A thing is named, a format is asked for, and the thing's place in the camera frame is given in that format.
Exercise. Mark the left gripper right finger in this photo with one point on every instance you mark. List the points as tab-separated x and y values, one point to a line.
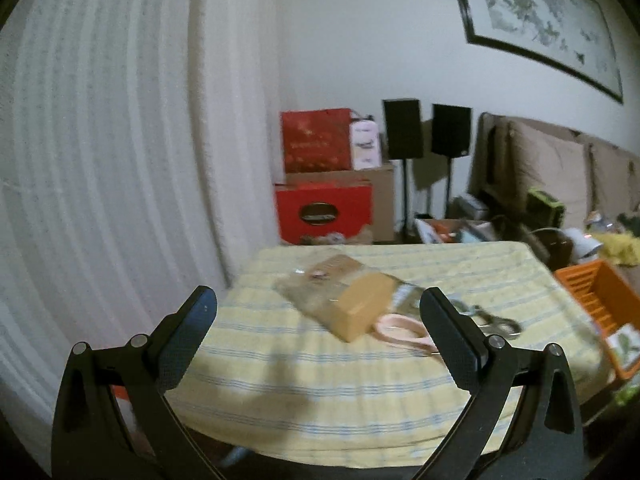
522	420

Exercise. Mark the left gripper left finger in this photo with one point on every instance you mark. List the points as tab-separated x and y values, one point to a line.
96	436

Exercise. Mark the grey clothes clip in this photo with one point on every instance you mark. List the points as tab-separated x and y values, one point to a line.
488	323

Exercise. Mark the pink clothes clip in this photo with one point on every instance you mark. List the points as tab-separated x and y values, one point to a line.
404	332

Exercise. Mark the olive card packet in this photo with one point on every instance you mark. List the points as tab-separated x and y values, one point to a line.
406	300

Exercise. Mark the white foam mesh sheet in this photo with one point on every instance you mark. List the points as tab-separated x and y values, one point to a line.
625	344

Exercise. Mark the red plastic bag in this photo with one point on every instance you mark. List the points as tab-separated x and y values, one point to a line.
120	393

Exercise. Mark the orange plastic basket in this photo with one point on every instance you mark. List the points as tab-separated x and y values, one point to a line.
607	298

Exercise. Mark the white nail lamp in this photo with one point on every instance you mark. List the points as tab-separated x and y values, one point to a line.
586	247

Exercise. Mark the yellow cloth on sofa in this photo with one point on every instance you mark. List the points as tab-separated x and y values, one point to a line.
621	249

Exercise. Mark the green black power station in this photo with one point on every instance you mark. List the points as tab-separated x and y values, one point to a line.
543	210

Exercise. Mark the yellow checked tablecloth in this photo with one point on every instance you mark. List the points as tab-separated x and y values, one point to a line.
269	379

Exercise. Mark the tan boxed packet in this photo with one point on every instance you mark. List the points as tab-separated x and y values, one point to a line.
341	293

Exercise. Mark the large beige cushion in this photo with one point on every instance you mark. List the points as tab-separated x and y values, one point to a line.
554	165

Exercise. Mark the middle beige cushion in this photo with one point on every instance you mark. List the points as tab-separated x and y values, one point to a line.
615	180

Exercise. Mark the brown sofa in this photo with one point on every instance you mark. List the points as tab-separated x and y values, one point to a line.
492	173

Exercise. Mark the brown cardboard box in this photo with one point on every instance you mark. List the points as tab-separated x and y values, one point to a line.
382	180

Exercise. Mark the red collection gift box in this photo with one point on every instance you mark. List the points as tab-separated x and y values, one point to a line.
316	209

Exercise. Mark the white curtain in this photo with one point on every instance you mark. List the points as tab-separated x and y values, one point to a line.
139	142

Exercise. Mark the right black speaker on stand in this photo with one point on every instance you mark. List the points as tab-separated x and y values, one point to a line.
450	136

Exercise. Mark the black speaker on stand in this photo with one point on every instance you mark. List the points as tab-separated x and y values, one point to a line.
403	128
450	136

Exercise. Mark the small pink white box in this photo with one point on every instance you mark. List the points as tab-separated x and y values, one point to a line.
365	145

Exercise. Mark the left black speaker on stand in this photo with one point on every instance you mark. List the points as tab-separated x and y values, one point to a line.
403	128

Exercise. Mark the red gift box upper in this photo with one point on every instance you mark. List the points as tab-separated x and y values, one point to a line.
316	140

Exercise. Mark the framed ink painting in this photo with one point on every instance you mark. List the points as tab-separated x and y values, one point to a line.
569	35

